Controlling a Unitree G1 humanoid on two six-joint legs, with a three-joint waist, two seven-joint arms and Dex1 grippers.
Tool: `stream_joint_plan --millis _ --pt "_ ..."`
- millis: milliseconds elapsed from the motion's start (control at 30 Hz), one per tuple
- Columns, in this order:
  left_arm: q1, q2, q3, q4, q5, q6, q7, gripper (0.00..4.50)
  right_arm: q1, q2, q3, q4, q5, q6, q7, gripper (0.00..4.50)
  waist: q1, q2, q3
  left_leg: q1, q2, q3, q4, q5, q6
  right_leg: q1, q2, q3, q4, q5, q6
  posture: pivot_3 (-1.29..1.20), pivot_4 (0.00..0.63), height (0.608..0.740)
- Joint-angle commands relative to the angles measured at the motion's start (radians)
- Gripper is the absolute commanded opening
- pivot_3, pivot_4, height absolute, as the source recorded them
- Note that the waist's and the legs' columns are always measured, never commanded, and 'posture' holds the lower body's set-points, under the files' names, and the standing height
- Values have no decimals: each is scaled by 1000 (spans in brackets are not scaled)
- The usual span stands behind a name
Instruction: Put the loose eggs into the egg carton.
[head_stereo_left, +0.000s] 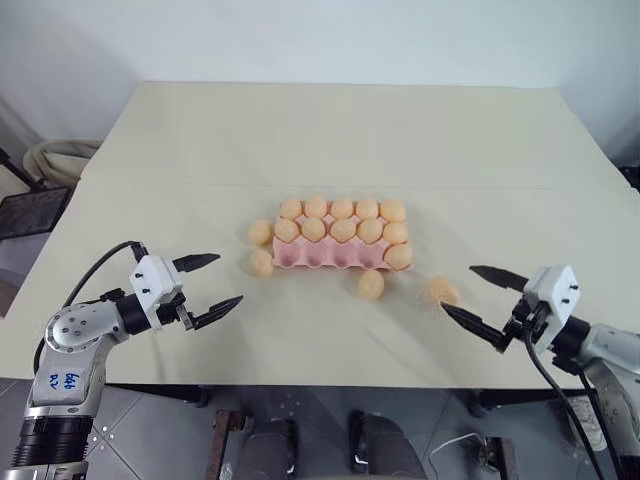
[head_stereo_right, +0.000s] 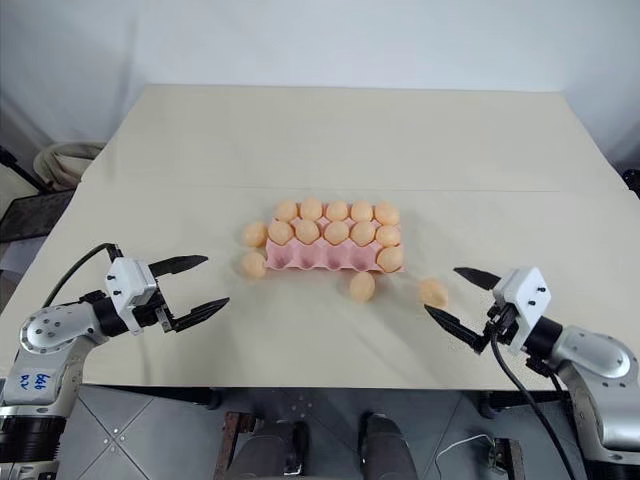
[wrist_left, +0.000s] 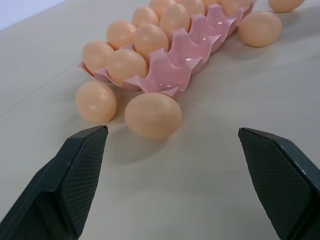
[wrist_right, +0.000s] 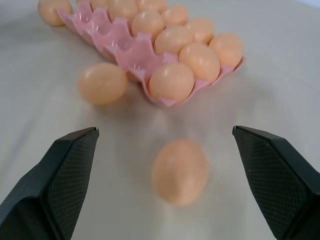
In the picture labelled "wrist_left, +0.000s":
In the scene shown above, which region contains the pink plastic egg tray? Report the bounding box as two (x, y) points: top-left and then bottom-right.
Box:
(77, 0), (257, 98)

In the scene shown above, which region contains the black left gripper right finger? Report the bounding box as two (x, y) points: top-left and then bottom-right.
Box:
(238, 127), (320, 240)

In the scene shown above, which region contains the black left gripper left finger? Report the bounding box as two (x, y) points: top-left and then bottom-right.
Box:
(0, 125), (109, 240)

